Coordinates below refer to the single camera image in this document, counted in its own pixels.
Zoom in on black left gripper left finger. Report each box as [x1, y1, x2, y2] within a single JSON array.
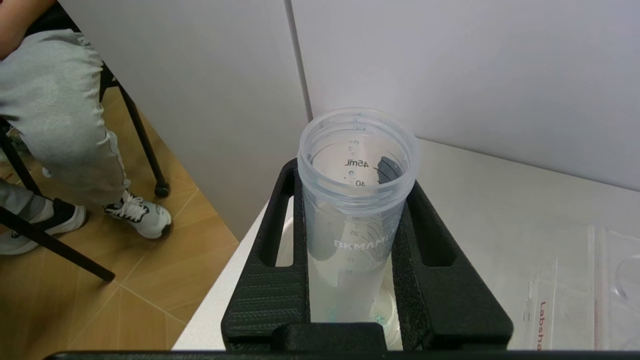
[[221, 158, 312, 351]]

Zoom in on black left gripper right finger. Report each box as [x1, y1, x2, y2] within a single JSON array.
[[391, 180, 515, 351]]

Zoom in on clear plastic BKMAM test tube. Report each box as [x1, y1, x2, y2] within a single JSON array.
[[297, 107, 420, 324]]

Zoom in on clear acrylic test tube rack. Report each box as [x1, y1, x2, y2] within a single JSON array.
[[519, 224, 640, 351]]

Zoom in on black metal chair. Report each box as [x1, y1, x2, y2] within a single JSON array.
[[0, 2, 172, 284]]

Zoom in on bystander person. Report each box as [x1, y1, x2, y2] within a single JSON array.
[[0, 0, 174, 257]]

